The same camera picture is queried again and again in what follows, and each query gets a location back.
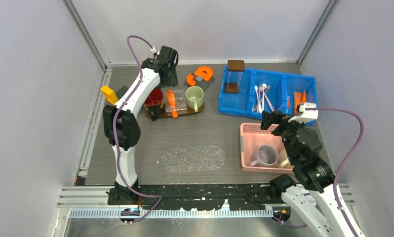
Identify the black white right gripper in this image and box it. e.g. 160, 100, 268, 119
260, 109, 307, 162

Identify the clear glass toothbrush holder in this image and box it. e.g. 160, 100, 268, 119
164, 87, 187, 112

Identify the light green mug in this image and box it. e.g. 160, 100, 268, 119
185, 86, 204, 113

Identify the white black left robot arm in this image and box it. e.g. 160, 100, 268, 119
102, 46, 178, 205

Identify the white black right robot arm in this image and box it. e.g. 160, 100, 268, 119
260, 102, 365, 237

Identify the white toothbrush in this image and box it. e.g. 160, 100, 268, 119
254, 83, 265, 113

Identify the brown oval wooden tray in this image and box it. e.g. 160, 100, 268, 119
143, 103, 204, 119

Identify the pink plastic basket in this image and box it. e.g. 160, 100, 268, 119
240, 123, 293, 174

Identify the blue plastic organizer bin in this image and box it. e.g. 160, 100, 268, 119
217, 68, 318, 126

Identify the lilac translucent mug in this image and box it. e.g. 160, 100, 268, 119
250, 145, 278, 167

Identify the grey baseplate with orange track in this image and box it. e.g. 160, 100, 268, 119
184, 66, 215, 91

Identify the cream yellow mug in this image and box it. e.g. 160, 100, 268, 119
277, 150, 293, 169

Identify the clear holder with brown lid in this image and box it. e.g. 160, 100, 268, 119
224, 60, 245, 94

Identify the dark grey studded baseplate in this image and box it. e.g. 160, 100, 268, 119
116, 86, 129, 99

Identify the yellow toy block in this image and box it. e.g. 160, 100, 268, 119
101, 85, 119, 105

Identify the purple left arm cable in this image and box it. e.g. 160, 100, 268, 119
112, 35, 162, 225

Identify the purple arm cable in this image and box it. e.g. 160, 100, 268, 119
112, 35, 162, 225
272, 108, 364, 237

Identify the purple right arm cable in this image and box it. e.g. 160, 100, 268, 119
272, 108, 364, 237

